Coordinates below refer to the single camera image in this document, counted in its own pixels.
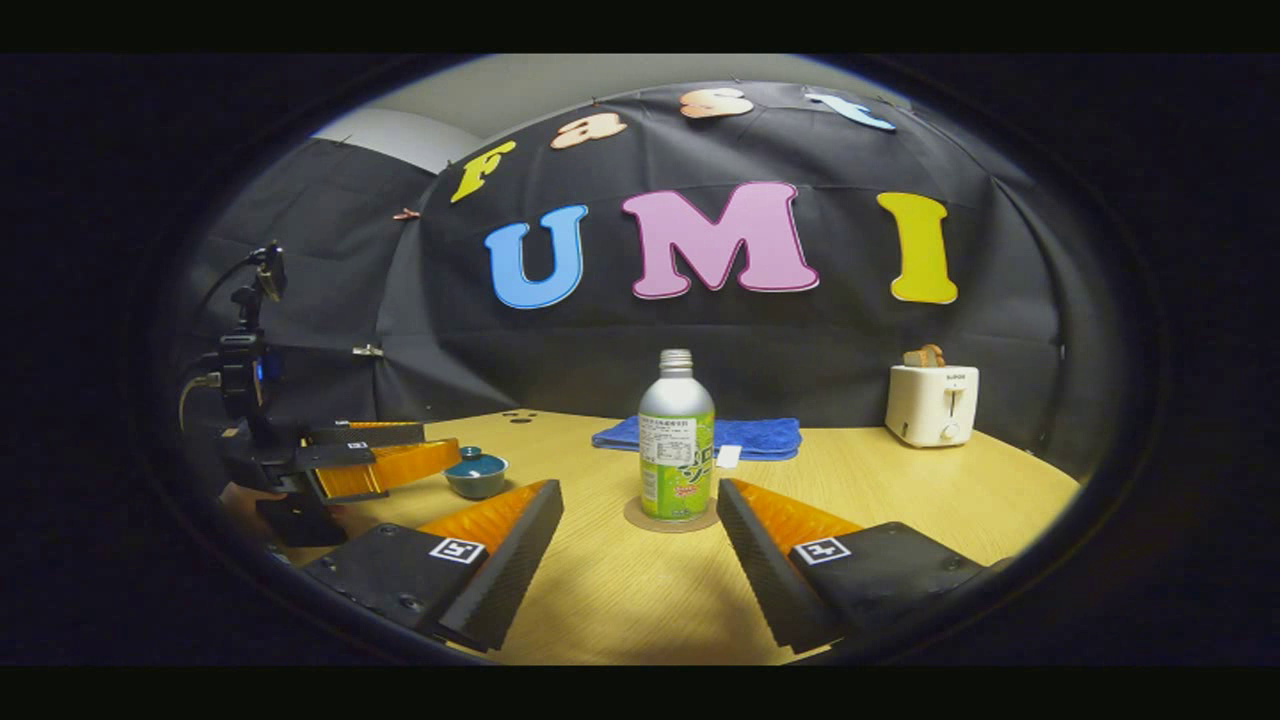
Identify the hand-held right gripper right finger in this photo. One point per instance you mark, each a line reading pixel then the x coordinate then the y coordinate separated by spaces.
pixel 755 560

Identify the round brown coaster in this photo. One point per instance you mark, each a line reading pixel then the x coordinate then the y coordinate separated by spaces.
pixel 635 518

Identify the blue folded towel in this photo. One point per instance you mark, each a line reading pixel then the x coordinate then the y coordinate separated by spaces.
pixel 760 437

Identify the black backdrop cloth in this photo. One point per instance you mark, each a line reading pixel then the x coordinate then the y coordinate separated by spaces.
pixel 800 350

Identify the toast slice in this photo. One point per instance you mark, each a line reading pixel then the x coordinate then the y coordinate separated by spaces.
pixel 923 356

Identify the silver green water bottle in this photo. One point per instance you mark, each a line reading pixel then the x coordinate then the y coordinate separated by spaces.
pixel 677 440

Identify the teal white teacup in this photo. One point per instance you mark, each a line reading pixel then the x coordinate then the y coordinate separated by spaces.
pixel 475 490

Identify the white toaster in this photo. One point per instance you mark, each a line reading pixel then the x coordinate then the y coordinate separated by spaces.
pixel 925 405

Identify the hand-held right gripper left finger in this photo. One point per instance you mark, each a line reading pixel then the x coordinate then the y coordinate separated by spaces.
pixel 520 560

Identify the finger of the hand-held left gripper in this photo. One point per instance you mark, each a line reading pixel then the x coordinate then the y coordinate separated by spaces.
pixel 400 465
pixel 370 433

